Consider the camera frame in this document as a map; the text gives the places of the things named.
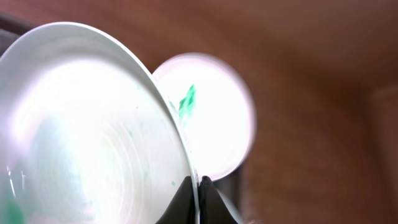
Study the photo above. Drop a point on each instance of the white plate top right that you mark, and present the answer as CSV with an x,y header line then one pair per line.
x,y
215,109

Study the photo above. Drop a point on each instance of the pale blue plate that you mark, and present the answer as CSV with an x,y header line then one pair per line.
x,y
86,135

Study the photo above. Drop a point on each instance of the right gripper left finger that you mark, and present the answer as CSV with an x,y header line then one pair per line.
x,y
181,209

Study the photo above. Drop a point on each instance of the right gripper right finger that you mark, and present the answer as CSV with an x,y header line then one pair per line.
x,y
212,208

